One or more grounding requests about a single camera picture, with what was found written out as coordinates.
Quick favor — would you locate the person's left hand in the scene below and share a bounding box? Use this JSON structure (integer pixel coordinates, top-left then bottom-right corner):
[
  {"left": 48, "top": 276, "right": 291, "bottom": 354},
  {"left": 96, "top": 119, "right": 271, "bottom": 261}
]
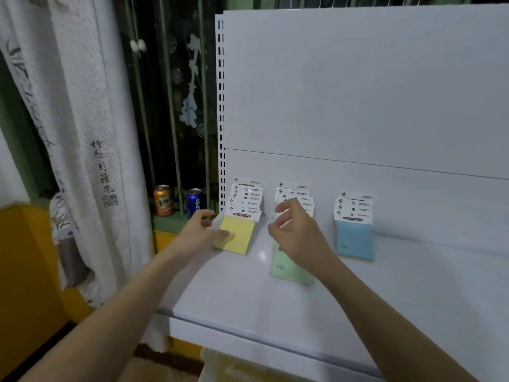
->
[{"left": 174, "top": 209, "right": 231, "bottom": 268}]

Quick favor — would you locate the yellow sticky note pack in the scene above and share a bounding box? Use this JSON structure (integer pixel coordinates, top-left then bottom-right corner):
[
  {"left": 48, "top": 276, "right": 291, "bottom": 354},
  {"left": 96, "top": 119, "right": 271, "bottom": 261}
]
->
[{"left": 213, "top": 210, "right": 263, "bottom": 256}]

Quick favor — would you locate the green sticky note pack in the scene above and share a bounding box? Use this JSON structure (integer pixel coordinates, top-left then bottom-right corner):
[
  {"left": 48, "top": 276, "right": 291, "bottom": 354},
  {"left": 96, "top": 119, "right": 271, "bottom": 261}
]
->
[{"left": 270, "top": 234, "right": 315, "bottom": 286}]

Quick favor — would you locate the white metal shelf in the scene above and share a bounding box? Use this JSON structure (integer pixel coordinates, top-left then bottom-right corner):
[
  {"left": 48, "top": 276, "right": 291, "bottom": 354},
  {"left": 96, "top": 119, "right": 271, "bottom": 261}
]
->
[{"left": 157, "top": 3, "right": 509, "bottom": 382}]

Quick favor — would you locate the person's left forearm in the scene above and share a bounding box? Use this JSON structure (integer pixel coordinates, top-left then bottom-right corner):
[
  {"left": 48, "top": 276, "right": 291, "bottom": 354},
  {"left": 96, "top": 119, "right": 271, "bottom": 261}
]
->
[{"left": 20, "top": 242, "right": 191, "bottom": 382}]

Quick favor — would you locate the person's right forearm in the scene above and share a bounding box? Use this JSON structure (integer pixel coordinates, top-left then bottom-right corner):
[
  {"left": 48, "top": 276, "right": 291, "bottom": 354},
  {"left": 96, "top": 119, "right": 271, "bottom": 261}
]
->
[{"left": 314, "top": 254, "right": 482, "bottom": 382}]

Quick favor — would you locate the blue drink can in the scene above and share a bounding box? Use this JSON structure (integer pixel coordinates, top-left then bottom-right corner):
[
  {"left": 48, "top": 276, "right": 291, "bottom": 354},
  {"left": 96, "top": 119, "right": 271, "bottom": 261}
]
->
[{"left": 185, "top": 188, "right": 207, "bottom": 219}]

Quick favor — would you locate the orange drink can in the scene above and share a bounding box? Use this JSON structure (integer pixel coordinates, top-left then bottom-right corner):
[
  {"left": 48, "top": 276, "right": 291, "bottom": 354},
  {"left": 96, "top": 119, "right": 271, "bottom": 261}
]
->
[{"left": 154, "top": 185, "right": 175, "bottom": 217}]

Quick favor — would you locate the white flower window decal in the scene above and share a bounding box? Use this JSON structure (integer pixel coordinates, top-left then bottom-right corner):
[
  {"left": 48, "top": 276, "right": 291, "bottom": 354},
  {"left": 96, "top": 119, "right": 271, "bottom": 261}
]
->
[{"left": 179, "top": 33, "right": 204, "bottom": 129}]

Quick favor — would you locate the white box yellow band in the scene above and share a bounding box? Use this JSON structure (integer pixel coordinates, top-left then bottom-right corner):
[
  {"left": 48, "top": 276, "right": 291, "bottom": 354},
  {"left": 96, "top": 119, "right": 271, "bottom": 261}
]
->
[{"left": 198, "top": 348, "right": 287, "bottom": 382}]

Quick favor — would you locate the white patterned curtain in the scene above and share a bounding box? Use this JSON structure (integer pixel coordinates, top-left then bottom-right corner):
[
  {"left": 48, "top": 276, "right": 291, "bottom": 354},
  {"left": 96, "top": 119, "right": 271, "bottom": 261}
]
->
[{"left": 0, "top": 0, "right": 170, "bottom": 353}]

